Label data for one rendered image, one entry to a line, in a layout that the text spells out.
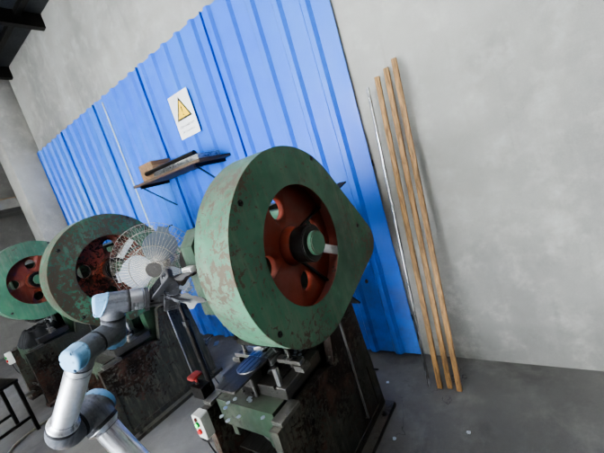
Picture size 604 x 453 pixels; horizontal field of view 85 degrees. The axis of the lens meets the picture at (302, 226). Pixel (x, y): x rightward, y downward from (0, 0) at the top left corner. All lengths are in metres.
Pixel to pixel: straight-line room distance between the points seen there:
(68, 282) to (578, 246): 3.11
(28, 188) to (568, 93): 6.47
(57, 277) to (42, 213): 3.88
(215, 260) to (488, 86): 1.73
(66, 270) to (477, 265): 2.71
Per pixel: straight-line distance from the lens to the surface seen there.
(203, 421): 1.94
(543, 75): 2.21
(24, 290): 4.50
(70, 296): 2.73
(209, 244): 1.13
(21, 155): 6.68
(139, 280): 2.42
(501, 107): 2.21
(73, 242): 2.74
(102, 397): 1.60
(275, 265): 1.33
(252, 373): 1.73
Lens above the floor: 1.63
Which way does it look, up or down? 10 degrees down
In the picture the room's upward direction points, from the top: 17 degrees counter-clockwise
